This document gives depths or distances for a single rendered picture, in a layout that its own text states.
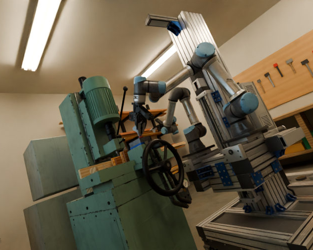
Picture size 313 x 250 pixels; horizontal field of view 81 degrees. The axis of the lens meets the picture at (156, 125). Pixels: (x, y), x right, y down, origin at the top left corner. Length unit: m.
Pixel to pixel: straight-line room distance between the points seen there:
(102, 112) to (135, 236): 0.71
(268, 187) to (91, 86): 1.45
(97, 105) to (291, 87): 3.43
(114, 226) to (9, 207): 2.41
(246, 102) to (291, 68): 2.88
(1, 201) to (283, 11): 5.22
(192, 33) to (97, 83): 0.97
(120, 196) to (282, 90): 3.53
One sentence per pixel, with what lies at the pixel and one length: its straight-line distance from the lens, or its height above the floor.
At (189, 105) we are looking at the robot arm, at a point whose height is 1.25.
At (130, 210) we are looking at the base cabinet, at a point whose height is 0.67.
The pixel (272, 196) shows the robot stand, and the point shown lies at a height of 0.32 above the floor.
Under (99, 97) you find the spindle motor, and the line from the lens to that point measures 1.22.
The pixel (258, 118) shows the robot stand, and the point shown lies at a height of 0.89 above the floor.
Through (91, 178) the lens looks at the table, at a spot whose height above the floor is 0.88.
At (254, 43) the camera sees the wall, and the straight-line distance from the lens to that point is 4.27.
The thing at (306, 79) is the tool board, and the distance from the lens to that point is 3.98.
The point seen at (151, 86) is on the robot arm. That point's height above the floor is 1.27.
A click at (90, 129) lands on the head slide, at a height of 1.20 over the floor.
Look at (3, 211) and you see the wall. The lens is 3.28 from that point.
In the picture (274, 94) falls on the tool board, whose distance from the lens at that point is 4.03.
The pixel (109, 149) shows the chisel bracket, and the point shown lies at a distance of 1.21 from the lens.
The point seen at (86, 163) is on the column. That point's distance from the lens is 1.32.
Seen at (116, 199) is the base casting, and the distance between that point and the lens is 0.95.
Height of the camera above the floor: 0.84
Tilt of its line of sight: 11 degrees up
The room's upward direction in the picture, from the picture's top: 21 degrees counter-clockwise
